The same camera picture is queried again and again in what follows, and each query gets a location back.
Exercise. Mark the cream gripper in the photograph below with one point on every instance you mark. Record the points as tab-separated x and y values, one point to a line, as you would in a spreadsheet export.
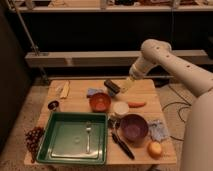
127	84

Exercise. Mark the black rectangular block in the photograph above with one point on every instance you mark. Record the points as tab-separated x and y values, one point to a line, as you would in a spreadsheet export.
112	88

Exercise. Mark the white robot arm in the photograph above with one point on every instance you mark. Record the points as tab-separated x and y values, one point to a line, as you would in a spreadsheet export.
197	148

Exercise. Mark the white cup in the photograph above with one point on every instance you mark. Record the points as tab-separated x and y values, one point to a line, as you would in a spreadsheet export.
120	109

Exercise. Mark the orange bowl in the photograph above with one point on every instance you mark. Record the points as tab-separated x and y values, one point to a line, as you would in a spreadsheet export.
100	102

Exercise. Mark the blue sponge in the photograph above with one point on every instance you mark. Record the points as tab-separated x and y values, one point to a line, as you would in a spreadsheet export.
92	91

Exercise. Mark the white metal shelf rack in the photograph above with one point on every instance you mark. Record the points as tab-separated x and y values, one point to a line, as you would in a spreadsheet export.
100	41

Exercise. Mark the purple bowl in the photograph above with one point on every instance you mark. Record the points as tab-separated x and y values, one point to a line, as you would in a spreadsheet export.
134	127

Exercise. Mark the wooden table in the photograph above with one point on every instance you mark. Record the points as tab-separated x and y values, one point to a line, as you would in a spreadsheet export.
78	102

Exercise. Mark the blue crumpled cloth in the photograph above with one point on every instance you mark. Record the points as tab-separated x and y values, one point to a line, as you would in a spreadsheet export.
157	130

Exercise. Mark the silver fork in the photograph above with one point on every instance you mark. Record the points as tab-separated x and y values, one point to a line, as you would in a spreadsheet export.
88	130

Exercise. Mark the yellow banana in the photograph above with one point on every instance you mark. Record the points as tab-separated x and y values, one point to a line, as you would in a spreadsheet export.
65	90

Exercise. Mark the yellow round fruit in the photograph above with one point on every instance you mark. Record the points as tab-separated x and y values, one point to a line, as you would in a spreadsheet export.
154	149

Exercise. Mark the green plastic tray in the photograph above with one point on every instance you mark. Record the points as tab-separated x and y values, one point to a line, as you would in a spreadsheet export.
65	139

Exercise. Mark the bunch of red grapes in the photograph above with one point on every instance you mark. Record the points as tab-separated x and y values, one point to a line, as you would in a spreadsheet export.
32	139

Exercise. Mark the black handled utensil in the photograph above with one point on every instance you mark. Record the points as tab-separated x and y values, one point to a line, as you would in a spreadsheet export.
123	146

